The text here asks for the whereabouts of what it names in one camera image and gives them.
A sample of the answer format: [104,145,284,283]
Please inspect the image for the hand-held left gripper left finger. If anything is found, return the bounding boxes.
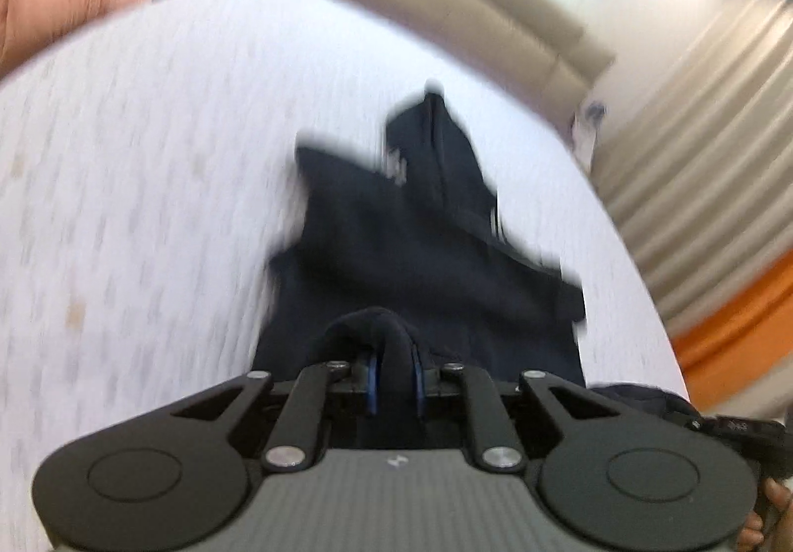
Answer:
[170,345,382,473]

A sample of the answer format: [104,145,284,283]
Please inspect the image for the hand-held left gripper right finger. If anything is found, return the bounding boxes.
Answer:
[409,344,618,473]

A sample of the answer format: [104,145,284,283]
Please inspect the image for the dark navy garment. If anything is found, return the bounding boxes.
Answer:
[251,81,692,455]

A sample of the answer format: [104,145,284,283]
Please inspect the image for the person's right hand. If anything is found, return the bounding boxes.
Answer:
[735,478,793,552]

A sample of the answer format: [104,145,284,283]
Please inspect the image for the orange cloth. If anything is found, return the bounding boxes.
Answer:
[672,266,793,399]

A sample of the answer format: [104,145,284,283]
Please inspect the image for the beige pleated curtain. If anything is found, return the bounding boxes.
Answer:
[588,0,793,337]

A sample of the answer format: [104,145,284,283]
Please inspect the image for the white patterned bed sheet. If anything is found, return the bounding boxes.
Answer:
[0,0,692,552]

